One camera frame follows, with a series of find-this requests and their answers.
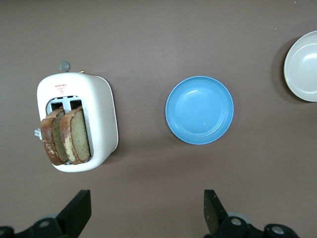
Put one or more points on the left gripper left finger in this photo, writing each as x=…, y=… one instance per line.
x=76, y=210

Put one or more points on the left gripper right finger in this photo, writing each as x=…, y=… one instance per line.
x=213, y=213

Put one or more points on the pale crust bread slice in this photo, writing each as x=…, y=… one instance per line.
x=80, y=136

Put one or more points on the blue plate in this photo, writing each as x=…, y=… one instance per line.
x=199, y=110

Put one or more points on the beige plate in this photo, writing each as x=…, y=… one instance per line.
x=304, y=67

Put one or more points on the dark crust bread slice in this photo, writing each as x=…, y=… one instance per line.
x=48, y=138

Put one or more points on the cream white toaster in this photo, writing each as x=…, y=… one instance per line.
x=99, y=104

